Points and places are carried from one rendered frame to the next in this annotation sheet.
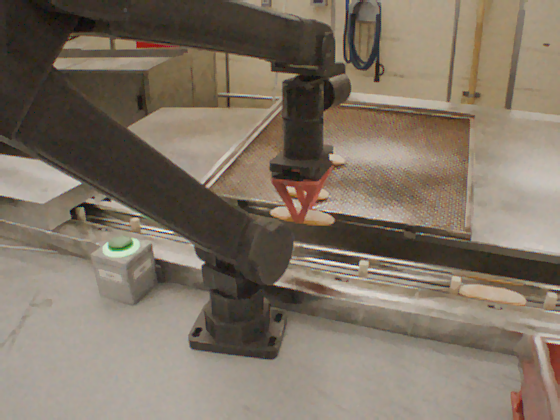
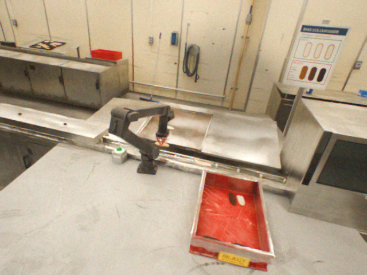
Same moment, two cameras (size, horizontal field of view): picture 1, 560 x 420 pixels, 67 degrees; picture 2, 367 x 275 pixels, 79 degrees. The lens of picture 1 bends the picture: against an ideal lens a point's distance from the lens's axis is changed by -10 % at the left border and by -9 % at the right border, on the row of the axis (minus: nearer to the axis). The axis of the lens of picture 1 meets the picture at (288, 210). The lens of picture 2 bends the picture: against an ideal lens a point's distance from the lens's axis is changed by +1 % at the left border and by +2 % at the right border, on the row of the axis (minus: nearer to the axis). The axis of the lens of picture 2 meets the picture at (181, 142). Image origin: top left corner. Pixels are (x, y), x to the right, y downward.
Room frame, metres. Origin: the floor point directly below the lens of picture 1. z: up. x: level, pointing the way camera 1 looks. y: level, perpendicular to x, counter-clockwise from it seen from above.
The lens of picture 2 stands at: (-0.65, 0.02, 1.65)
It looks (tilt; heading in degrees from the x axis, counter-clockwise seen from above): 28 degrees down; 353
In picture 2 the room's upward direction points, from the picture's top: 6 degrees clockwise
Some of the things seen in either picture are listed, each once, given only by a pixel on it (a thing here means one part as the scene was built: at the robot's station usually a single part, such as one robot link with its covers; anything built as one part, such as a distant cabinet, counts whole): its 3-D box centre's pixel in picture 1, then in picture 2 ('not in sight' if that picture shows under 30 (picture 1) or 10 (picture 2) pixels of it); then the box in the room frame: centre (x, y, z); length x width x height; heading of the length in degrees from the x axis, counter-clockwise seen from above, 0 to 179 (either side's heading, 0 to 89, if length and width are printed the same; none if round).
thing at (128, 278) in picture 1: (128, 276); (120, 157); (0.59, 0.25, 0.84); 0.08 x 0.08 x 0.11; 70
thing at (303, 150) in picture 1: (302, 141); (163, 128); (0.63, -0.02, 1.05); 0.10 x 0.07 x 0.07; 159
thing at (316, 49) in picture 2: not in sight; (313, 58); (1.05, -1.15, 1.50); 0.33 x 0.01 x 0.45; 66
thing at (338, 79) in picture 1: (314, 71); (166, 113); (0.67, -0.04, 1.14); 0.11 x 0.09 x 0.12; 148
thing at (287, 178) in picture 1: (301, 189); (161, 138); (0.63, -0.02, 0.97); 0.07 x 0.07 x 0.09; 69
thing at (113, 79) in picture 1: (63, 89); (54, 71); (4.25, 2.16, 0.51); 3.00 x 1.26 x 1.03; 70
